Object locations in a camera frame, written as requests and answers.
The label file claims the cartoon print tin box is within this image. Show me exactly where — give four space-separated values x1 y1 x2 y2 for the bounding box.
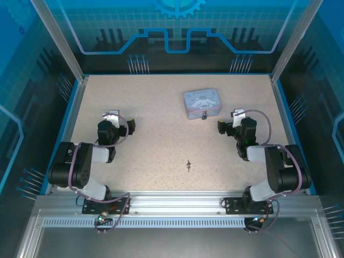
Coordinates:
183 89 221 120

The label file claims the blue printed acrylic panel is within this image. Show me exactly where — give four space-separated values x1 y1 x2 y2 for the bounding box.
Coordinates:
279 0 344 201
40 0 306 75
0 0 81 201

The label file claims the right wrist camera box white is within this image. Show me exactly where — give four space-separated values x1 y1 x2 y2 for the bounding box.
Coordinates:
231 108 247 127

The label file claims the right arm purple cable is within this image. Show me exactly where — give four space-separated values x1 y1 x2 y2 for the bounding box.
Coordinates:
233 109 303 235

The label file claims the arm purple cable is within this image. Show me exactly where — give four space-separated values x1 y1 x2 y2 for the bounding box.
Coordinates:
233 109 303 235
68 112 132 235

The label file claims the aluminium side rail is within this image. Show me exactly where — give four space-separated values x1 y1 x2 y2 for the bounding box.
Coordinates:
269 75 309 196
44 76 89 196

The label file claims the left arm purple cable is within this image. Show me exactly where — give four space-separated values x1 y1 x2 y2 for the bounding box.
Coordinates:
68 112 132 235

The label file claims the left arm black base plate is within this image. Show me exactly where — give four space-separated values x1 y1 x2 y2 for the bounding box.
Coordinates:
82 197 132 216

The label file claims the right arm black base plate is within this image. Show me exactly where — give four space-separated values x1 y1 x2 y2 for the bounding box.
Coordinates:
223 197 274 215

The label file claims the aluminium cross rail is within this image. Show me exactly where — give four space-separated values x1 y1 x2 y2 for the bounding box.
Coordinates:
34 190 323 216

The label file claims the aluminium frame post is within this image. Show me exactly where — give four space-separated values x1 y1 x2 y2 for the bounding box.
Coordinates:
30 0 89 83
269 0 324 83

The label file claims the slotted aluminium cable duct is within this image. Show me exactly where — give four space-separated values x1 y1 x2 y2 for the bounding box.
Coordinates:
42 218 247 228

